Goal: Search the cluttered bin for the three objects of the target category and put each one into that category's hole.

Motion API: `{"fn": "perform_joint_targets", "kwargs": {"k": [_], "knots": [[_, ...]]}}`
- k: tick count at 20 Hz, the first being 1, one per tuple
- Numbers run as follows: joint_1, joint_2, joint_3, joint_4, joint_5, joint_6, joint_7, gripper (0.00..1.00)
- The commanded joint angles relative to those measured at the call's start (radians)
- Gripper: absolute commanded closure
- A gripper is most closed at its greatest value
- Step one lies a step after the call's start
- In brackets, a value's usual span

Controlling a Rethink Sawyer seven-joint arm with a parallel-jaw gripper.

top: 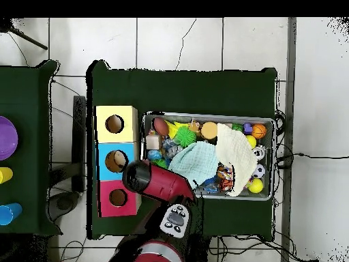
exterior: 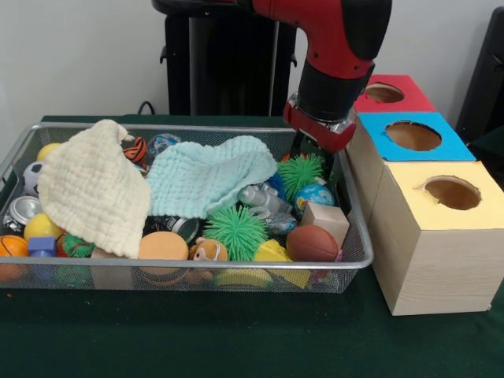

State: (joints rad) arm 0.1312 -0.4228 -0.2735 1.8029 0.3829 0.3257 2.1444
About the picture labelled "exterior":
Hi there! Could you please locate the blue spiky ball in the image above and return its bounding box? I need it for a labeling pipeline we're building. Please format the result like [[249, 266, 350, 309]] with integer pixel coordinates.
[[266, 175, 287, 198]]

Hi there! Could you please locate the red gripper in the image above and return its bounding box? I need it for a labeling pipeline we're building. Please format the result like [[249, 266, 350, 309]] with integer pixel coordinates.
[[283, 98, 357, 183]]

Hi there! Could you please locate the clear mesh bin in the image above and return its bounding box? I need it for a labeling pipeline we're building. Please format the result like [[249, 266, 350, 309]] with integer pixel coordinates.
[[0, 120, 374, 295]]

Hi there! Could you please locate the plain green spiky ball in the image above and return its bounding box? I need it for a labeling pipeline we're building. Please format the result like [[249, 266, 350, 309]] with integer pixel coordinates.
[[204, 206, 269, 262]]

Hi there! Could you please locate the cream muslin cloth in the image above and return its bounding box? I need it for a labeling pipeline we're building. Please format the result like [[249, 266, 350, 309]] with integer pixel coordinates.
[[36, 119, 152, 259]]

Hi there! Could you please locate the wooden box with three holes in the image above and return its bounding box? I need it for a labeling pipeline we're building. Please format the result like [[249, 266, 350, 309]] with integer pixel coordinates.
[[343, 75, 504, 317]]

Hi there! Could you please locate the dark green tablecloth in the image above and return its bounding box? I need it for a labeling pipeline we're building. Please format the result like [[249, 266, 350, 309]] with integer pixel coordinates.
[[0, 115, 504, 378]]

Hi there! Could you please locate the mint green muslin cloth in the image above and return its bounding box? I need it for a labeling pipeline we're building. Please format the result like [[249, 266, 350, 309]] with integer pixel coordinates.
[[147, 135, 278, 220]]

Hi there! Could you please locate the dark green side table cloth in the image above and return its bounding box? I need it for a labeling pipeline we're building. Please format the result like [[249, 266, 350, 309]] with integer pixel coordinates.
[[469, 126, 504, 190]]

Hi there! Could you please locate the green spiky ball with eyes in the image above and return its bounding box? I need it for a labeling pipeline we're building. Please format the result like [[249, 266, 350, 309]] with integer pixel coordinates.
[[277, 153, 327, 201]]

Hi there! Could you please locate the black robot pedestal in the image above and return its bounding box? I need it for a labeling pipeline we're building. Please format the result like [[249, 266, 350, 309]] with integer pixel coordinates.
[[152, 0, 316, 117]]

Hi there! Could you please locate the blue globe ball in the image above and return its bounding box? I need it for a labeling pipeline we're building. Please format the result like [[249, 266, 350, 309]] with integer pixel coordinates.
[[295, 183, 335, 217]]

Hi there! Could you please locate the brown toy football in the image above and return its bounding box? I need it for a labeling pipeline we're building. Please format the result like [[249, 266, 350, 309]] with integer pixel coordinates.
[[285, 225, 340, 263]]

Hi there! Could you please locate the plain wooden block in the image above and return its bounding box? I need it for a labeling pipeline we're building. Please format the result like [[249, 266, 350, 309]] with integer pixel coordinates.
[[302, 202, 350, 247]]

